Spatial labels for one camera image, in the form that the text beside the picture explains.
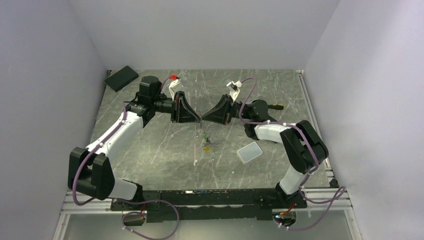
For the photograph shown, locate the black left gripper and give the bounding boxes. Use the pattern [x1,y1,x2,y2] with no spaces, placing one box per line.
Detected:
[152,91,200,124]

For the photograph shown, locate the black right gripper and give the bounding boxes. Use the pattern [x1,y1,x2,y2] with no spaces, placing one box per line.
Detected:
[201,94,252,126]

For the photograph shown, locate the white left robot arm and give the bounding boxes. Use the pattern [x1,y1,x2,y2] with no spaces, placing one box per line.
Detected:
[68,74,200,210]

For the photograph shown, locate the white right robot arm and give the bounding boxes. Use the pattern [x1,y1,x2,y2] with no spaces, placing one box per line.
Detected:
[201,94,329,208]

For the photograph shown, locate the black box at rear left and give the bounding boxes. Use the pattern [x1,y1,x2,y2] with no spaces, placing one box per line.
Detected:
[104,65,139,92]

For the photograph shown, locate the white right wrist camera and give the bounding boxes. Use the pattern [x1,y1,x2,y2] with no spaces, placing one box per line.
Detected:
[226,81,242,102]

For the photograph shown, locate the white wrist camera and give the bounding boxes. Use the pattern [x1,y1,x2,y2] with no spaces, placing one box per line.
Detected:
[226,81,242,102]
[168,79,184,100]

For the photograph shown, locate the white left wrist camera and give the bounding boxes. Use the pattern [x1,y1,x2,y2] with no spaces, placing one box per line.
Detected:
[168,79,184,100]

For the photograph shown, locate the black yellow handled screwdriver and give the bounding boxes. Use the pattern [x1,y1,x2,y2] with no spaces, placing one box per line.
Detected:
[268,104,285,111]

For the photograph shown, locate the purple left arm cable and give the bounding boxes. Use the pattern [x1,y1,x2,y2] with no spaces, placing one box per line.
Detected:
[71,74,181,240]

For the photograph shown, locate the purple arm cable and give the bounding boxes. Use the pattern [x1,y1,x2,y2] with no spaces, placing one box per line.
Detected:
[238,77,347,232]
[71,74,181,240]

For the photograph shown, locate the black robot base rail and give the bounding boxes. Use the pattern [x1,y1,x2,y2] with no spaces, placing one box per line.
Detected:
[110,188,307,223]

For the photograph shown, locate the aluminium frame rail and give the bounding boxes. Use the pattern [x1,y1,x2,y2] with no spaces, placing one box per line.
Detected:
[52,190,364,240]

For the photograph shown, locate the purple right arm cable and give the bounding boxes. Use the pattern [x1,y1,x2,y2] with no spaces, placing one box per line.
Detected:
[238,77,347,232]

